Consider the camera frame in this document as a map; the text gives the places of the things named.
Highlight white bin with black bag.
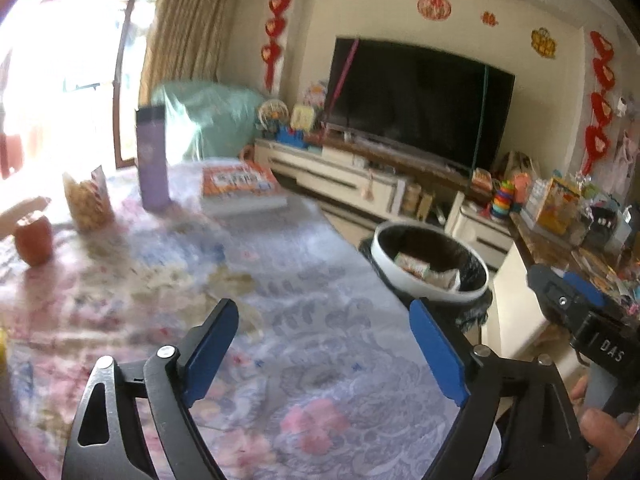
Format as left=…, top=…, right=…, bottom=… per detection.
left=360, top=222, right=493, bottom=331

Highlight rainbow stacking rings toy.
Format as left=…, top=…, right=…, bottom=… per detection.
left=489, top=180, right=518, bottom=221

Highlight pink stick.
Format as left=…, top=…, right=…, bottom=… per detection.
left=325, top=37, right=360, bottom=126

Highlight ferris wheel toy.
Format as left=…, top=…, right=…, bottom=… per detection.
left=256, top=99, right=291, bottom=133

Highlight black television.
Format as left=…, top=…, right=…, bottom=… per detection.
left=322, top=36, right=516, bottom=176

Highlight person's right hand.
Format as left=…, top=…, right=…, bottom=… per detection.
left=570, top=375, right=639, bottom=466

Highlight beige bag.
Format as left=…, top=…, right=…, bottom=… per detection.
left=492, top=151, right=538, bottom=196

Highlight yellow toy phone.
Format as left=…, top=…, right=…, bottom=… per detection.
left=291, top=104, right=316, bottom=131

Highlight red apple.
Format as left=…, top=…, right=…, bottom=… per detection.
left=14, top=214, right=53, bottom=267

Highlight white television cabinet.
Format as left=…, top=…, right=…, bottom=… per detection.
left=252, top=137, right=531, bottom=276

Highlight brown framed glass door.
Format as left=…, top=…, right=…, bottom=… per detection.
left=0, top=0, right=166, bottom=176

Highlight blue toy block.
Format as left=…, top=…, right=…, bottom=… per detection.
left=275, top=127, right=308, bottom=150

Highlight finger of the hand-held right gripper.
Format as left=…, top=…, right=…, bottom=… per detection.
left=527, top=265, right=597, bottom=334
left=562, top=272, right=609, bottom=312

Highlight purple thermos bottle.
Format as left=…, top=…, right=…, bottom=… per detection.
left=135, top=105, right=172, bottom=211

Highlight clear jar of yellow snacks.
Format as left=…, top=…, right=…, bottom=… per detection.
left=62, top=165, right=116, bottom=233

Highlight red hanging decoration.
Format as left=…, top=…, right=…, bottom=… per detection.
left=586, top=30, right=617, bottom=173
left=261, top=0, right=297, bottom=93

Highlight pale snack packet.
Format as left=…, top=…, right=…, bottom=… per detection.
left=425, top=267, right=461, bottom=291

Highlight green stick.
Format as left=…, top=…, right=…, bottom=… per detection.
left=475, top=64, right=490, bottom=171

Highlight yellow orange wall sticker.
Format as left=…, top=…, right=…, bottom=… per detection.
left=531, top=27, right=558, bottom=59

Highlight colourful toy box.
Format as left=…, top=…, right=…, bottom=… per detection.
left=535, top=176, right=583, bottom=236

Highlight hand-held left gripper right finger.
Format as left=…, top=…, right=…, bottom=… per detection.
left=409, top=298, right=588, bottom=480

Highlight jars in cabinet shelf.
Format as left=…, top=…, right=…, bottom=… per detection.
left=402, top=182, right=433, bottom=218

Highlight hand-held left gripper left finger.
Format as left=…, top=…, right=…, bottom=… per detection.
left=60, top=298, right=240, bottom=480

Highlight round red wall sticker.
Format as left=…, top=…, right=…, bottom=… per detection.
left=417, top=0, right=453, bottom=21

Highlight stack of books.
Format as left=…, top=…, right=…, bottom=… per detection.
left=199, top=162, right=290, bottom=218

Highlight pale cushioned sofa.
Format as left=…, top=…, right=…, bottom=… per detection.
left=0, top=196, right=52, bottom=241

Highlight green plastic covered furniture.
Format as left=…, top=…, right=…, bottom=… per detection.
left=150, top=79, right=268, bottom=163

